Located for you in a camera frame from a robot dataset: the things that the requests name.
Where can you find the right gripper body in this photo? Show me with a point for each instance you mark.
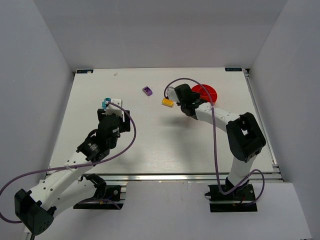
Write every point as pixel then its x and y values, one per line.
pixel 182 93

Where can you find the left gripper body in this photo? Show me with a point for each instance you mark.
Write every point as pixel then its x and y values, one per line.
pixel 126 120

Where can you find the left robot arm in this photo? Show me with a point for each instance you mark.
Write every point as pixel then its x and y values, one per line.
pixel 38 207

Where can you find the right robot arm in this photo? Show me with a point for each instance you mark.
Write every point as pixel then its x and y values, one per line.
pixel 244 135

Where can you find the orange round divided container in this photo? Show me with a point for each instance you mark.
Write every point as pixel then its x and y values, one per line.
pixel 206 92

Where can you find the large yellow lego brick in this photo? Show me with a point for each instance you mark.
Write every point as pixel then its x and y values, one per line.
pixel 167 102

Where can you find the teal lego piece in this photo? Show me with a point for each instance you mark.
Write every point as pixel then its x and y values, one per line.
pixel 105 103

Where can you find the purple lego brick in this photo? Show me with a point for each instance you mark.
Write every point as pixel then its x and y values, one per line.
pixel 147 91

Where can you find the right corner label sticker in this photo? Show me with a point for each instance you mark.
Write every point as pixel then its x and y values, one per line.
pixel 233 69

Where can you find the corner label sticker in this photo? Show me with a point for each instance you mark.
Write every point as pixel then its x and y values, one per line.
pixel 84 71
pixel 233 69

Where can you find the left corner label sticker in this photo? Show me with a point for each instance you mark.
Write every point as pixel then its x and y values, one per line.
pixel 84 71

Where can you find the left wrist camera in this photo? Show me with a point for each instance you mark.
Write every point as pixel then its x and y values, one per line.
pixel 113 107

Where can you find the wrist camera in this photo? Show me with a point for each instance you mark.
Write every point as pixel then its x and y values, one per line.
pixel 170 94
pixel 113 107

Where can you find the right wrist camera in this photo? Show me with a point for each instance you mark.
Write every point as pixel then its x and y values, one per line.
pixel 170 94

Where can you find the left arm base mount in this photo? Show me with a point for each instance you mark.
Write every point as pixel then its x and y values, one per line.
pixel 106 196

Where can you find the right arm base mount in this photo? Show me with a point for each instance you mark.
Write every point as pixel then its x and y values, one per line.
pixel 240 202

